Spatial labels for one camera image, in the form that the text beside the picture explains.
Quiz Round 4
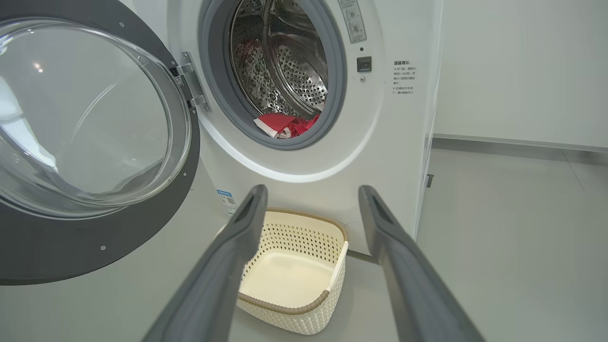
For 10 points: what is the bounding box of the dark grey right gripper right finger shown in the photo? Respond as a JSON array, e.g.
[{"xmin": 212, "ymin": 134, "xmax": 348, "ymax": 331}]
[{"xmin": 358, "ymin": 184, "xmax": 485, "ymax": 342}]

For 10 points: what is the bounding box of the dark round washing machine door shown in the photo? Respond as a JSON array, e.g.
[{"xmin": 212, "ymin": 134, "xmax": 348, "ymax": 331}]
[{"xmin": 0, "ymin": 0, "xmax": 212, "ymax": 286}]

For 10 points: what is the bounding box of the white warning label sticker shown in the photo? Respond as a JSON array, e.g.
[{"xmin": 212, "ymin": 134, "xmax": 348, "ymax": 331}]
[{"xmin": 337, "ymin": 0, "xmax": 368, "ymax": 44}]

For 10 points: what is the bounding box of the cream perforated laundry basket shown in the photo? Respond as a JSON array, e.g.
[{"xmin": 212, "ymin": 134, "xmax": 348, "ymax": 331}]
[{"xmin": 215, "ymin": 208, "xmax": 350, "ymax": 336}]

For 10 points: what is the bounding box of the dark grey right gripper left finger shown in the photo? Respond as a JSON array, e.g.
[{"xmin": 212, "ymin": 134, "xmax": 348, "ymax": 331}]
[{"xmin": 142, "ymin": 184, "xmax": 269, "ymax": 342}]

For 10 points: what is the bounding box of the red garment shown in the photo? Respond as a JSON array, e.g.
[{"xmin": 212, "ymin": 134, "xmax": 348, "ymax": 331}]
[{"xmin": 256, "ymin": 113, "xmax": 322, "ymax": 139}]

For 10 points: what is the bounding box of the blue white label sticker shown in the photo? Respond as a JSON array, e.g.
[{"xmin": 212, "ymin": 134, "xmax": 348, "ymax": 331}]
[{"xmin": 217, "ymin": 190, "xmax": 238, "ymax": 216}]

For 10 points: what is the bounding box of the white washing machine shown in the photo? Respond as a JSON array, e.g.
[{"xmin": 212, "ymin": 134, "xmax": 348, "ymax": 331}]
[{"xmin": 118, "ymin": 0, "xmax": 445, "ymax": 266}]

